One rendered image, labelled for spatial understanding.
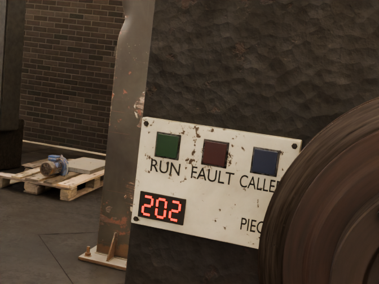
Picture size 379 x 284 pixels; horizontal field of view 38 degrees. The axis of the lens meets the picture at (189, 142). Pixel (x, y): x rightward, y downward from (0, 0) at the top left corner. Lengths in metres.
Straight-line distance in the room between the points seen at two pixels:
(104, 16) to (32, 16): 1.09
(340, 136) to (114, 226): 3.06
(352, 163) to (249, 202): 0.23
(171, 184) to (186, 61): 0.20
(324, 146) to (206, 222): 0.27
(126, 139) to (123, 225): 0.57
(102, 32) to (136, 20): 4.07
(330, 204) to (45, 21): 7.46
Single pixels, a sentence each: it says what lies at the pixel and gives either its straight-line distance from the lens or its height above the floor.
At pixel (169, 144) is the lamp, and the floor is 1.20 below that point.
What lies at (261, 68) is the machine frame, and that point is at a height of 1.34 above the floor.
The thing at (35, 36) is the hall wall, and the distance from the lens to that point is 8.08.
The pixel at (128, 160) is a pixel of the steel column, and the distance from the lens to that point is 3.55.
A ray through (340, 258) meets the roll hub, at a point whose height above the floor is 1.14.
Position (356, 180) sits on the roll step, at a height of 1.22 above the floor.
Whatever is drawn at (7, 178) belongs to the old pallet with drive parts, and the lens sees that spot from 5.39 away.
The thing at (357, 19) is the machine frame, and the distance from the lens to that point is 0.86.
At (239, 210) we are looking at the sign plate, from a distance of 0.87.
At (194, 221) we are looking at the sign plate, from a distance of 0.89.
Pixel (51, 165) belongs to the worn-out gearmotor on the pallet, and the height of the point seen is 0.28.
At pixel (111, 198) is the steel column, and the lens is 3.65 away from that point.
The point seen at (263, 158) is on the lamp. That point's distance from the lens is 0.85.
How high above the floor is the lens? 1.33
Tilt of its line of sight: 8 degrees down
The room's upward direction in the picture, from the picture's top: 7 degrees clockwise
